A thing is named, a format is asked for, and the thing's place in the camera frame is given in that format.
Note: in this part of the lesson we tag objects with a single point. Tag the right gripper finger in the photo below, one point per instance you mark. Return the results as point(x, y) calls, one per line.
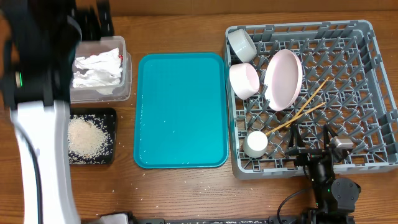
point(295, 138)
point(328, 133)

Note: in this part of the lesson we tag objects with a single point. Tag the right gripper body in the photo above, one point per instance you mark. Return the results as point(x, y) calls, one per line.
point(320, 168)

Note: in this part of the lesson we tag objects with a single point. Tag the wooden chopstick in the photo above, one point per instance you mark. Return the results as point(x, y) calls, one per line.
point(311, 98)
point(294, 119)

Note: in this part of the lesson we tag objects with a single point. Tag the small white cup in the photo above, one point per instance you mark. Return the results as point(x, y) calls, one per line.
point(255, 144)

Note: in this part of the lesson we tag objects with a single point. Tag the large white plate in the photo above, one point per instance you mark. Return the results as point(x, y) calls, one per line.
point(283, 79)

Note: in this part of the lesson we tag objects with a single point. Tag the small pink bowl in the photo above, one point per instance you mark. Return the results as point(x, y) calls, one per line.
point(244, 80)

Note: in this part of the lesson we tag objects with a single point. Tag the grey bowl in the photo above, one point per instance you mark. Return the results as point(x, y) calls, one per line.
point(242, 45)

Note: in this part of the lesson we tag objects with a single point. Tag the white napkin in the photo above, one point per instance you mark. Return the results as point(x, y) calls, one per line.
point(102, 72)

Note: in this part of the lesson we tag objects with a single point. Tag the pile of rice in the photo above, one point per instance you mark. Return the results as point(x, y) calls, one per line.
point(85, 138)

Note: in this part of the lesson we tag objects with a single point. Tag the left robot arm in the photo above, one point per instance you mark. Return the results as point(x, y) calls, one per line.
point(35, 87)

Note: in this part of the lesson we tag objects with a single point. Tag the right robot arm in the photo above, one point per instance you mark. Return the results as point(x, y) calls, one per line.
point(335, 198)

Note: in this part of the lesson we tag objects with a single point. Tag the grey dishwasher rack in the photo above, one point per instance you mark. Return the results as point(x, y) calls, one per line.
point(358, 96)

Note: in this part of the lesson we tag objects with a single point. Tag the clear plastic waste bin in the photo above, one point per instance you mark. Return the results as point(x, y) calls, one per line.
point(88, 48)

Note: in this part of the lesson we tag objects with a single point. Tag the teal serving tray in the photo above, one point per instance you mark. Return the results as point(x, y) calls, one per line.
point(181, 112)

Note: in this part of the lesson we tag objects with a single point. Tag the black plastic tray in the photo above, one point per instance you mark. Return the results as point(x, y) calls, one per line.
point(109, 155)

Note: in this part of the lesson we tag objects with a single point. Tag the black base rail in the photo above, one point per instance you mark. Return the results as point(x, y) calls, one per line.
point(128, 217)

